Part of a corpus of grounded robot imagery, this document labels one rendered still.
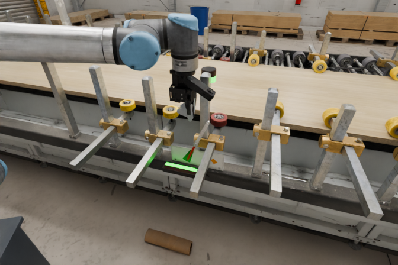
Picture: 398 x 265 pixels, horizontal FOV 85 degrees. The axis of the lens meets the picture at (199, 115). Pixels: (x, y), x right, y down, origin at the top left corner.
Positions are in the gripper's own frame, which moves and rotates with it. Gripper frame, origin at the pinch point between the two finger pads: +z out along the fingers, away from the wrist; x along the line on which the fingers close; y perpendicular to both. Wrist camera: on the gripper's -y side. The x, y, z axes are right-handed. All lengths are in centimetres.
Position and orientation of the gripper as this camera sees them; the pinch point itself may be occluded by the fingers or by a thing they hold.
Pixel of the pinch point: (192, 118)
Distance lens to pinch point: 84.7
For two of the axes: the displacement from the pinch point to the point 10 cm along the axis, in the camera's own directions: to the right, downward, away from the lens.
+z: 0.0, 8.4, 5.4
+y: -9.6, -1.5, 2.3
